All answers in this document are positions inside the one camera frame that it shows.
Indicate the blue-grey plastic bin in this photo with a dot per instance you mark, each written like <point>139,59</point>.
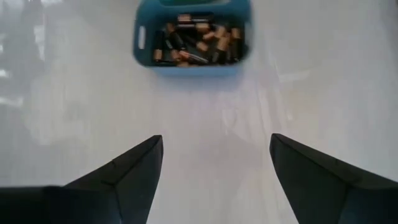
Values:
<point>192,71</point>

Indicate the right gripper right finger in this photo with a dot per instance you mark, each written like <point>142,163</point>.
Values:
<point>342,199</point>

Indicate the copper and black battery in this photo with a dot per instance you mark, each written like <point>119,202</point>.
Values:
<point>172,35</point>
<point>157,46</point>
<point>201,46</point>
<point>224,45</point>
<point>175,56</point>
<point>203,26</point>
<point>192,57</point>
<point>236,40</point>
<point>192,18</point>
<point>214,34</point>

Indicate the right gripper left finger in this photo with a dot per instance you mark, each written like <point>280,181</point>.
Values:
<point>77,202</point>

